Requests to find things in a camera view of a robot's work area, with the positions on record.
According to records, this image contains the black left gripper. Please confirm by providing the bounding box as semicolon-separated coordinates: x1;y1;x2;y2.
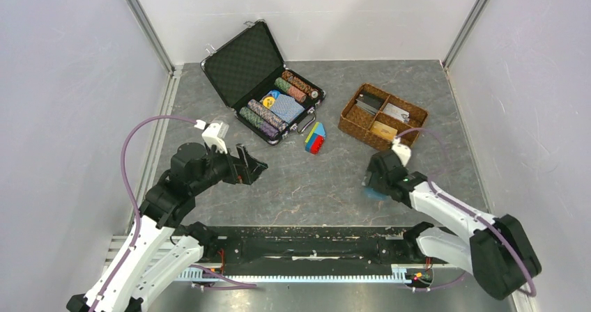
191;140;268;194

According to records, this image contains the blue card holder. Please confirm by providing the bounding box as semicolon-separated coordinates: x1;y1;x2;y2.
364;187;389;201

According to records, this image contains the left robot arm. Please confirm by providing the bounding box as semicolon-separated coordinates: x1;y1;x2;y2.
66;143;268;311

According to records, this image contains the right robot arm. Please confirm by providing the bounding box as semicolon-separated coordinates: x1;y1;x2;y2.
363;150;542;300

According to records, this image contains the gold VIP card stack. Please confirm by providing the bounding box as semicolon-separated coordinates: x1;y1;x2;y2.
370;121;398;142

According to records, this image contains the white card stack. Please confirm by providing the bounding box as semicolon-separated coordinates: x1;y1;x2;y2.
382;103;410;123

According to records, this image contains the blue playing card deck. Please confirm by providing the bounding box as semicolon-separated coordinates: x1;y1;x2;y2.
270;94;304;123

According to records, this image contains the dark card stack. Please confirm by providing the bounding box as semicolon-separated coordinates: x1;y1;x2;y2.
355;91;385;115

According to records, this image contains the green purple chip stack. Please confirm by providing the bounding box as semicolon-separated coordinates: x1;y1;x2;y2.
239;107;279;139

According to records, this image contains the woven wicker basket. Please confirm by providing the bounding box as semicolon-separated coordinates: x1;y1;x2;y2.
338;83;429;150

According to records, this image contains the yellow dealer chip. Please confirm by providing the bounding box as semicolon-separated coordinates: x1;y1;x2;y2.
261;96;275;109

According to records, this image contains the colourful toy brick block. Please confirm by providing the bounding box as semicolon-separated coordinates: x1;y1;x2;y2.
305;122;326;155

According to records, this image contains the green pink chip stack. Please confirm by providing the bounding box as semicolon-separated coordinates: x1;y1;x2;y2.
274;77;307;103

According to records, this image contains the black poker chip case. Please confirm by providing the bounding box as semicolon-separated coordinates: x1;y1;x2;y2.
200;19;326;146

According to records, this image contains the brown orange chip stack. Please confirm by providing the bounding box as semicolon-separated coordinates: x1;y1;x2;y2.
282;70;320;99

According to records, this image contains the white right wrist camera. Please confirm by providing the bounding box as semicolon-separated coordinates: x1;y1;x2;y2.
391;137;412;166

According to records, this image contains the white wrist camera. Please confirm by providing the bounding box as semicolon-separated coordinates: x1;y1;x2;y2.
201;120;229;154
391;137;412;166

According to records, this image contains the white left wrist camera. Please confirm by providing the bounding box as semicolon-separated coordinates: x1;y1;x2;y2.
201;120;229;154

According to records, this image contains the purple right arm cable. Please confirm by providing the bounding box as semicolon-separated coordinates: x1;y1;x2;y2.
396;127;538;298

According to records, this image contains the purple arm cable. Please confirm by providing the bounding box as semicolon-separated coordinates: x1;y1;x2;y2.
396;127;538;298
87;115;207;312

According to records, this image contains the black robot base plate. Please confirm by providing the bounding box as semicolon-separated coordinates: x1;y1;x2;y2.
199;226;429;276

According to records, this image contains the white cable duct rail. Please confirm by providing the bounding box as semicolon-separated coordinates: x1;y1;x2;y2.
175;267;433;285

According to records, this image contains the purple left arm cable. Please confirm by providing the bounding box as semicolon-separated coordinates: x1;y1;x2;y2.
87;115;207;312

